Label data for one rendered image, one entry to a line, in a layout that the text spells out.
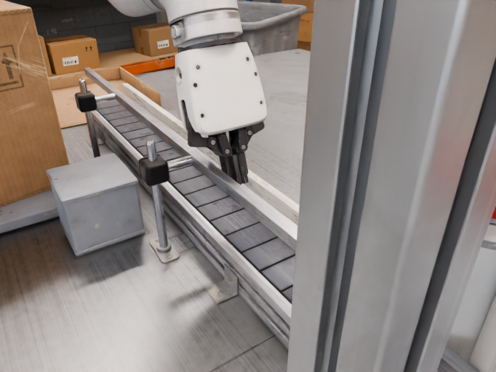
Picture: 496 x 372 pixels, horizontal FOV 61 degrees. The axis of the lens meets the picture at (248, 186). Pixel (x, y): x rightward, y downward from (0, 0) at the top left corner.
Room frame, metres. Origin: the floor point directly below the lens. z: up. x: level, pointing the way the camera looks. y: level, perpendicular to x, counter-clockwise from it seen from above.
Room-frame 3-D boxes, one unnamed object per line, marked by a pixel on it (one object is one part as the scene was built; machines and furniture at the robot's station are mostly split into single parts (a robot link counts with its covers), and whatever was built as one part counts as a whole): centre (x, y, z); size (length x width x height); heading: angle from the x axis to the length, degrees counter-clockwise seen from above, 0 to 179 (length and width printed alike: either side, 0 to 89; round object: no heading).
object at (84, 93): (0.72, 0.26, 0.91); 0.07 x 0.03 x 0.16; 124
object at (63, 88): (1.06, 0.41, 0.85); 0.30 x 0.26 x 0.04; 34
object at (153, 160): (0.47, 0.10, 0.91); 0.07 x 0.03 x 0.16; 124
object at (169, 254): (0.45, 0.12, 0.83); 0.06 x 0.03 x 0.01; 31
